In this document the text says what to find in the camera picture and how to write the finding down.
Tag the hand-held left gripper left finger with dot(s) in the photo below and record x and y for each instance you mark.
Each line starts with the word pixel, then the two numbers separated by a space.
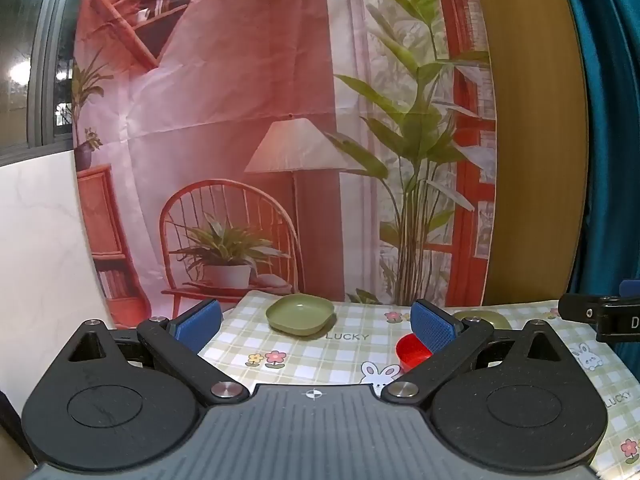
pixel 200 325

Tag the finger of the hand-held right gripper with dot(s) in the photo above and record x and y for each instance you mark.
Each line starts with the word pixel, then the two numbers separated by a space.
pixel 630 289
pixel 580 307

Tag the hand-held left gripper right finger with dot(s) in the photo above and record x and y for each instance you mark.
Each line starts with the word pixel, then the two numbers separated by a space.
pixel 432 325

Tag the red bowl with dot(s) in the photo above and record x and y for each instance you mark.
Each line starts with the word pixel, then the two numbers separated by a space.
pixel 412 352

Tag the olive green bowl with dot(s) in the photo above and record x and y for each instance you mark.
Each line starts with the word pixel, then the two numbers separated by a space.
pixel 487 318

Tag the green checked tablecloth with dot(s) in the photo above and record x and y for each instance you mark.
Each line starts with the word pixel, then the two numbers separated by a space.
pixel 340 355

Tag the green square plate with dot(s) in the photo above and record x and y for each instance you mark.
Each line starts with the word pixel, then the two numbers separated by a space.
pixel 300 312

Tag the wooden board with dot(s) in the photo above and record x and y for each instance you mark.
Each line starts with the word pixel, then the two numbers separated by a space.
pixel 535 160

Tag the teal curtain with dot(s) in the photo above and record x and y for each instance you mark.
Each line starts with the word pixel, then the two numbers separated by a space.
pixel 615 110

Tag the printed wall tapestry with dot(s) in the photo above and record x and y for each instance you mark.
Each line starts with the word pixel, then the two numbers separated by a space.
pixel 225 110

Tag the window with grey frame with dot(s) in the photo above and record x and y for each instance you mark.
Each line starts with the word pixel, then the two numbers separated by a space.
pixel 20 85

